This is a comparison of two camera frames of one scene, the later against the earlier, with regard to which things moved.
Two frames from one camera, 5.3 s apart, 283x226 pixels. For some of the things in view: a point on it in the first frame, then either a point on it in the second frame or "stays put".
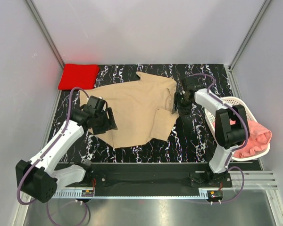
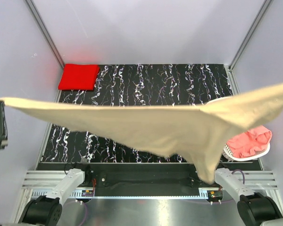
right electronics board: (214, 195) stays put
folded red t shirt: (82, 76) stays put
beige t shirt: (142, 109) → (195, 133)
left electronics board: (87, 193) stays put
